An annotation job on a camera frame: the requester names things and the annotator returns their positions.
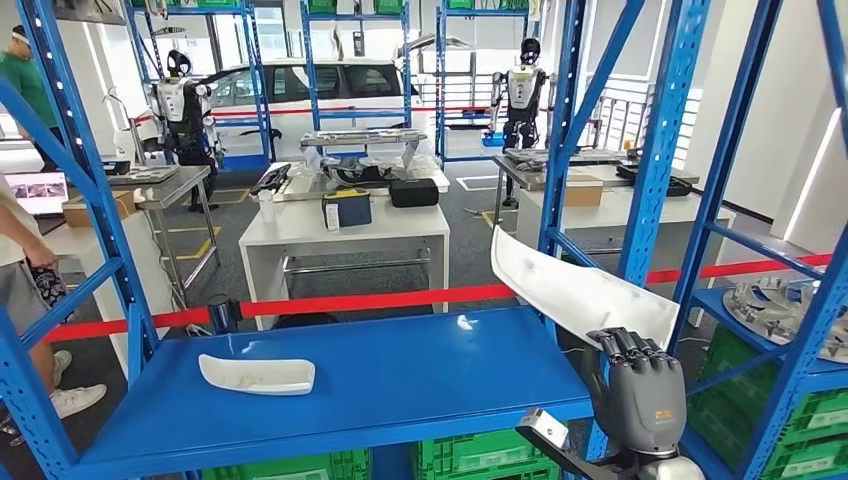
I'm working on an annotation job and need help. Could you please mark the black round ribbed object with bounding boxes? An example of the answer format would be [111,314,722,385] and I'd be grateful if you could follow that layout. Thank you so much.
[270,311,344,331]

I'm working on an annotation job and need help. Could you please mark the white metal frames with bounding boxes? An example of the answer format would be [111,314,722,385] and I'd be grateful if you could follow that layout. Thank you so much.
[581,74,705,172]

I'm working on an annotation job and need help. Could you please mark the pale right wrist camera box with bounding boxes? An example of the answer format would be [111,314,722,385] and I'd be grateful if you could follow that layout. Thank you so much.
[519,408,571,452]

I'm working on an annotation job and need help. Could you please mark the flat metal panel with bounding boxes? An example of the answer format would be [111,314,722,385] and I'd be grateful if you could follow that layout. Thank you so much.
[105,163,181,187]
[503,146,627,167]

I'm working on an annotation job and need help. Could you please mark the black barrier post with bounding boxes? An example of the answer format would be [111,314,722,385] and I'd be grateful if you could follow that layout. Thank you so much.
[206,294,244,335]

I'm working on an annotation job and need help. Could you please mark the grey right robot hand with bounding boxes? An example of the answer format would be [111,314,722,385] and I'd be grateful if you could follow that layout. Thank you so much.
[582,327,688,459]

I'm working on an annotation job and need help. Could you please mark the black rectangular case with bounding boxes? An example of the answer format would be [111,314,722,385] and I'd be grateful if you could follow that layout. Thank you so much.
[388,177,441,209]

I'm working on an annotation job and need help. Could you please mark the cardboard box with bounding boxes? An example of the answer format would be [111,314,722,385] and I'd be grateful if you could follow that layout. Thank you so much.
[60,190,138,231]
[561,177,606,209]

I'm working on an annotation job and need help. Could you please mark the black gridded tray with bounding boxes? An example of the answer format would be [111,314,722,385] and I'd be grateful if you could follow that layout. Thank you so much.
[248,162,293,198]

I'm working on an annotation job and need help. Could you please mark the small white curved part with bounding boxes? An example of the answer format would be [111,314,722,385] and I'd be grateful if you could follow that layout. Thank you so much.
[197,353,318,398]

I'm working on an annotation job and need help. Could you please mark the white car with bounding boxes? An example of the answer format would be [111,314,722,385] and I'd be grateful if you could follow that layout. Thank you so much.
[198,36,433,164]

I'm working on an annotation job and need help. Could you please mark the large white plastic panel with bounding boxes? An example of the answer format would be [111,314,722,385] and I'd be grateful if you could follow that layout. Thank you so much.
[490,225,682,352]

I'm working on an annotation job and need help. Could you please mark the white table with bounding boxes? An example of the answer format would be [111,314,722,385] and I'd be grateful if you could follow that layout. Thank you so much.
[39,210,176,372]
[238,197,452,333]
[514,185,738,296]

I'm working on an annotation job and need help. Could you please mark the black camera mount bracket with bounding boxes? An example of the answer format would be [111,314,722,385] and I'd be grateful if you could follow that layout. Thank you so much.
[516,427,637,480]

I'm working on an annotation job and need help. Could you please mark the long metal panel part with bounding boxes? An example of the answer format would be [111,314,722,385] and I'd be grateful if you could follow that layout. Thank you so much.
[298,127,430,164]

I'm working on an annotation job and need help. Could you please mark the black white humanoid robot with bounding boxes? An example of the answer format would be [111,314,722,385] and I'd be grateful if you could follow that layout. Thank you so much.
[145,48,225,215]
[488,36,559,210]

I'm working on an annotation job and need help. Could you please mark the person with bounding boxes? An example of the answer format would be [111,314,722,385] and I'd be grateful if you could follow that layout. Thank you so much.
[0,173,109,446]
[0,24,62,170]

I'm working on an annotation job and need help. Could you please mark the open laptop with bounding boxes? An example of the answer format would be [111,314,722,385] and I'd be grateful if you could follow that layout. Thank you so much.
[3,170,70,217]

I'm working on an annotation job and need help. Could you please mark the blue yellow tool bag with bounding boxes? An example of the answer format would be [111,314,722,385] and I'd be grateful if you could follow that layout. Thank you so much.
[321,187,374,231]

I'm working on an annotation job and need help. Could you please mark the round metal disc part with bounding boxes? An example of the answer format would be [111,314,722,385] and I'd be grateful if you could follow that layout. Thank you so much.
[722,276,848,366]

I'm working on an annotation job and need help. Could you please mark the black curved car part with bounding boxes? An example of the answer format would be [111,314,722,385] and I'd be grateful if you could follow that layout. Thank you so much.
[323,157,400,191]

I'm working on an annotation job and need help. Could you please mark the blue metal shelf rack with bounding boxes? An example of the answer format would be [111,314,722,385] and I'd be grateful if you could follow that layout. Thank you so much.
[667,0,848,480]
[124,0,274,174]
[0,0,695,480]
[433,0,554,164]
[299,0,415,160]

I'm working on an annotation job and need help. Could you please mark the dark overhead panel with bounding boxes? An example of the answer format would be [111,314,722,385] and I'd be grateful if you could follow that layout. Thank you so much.
[51,0,128,27]

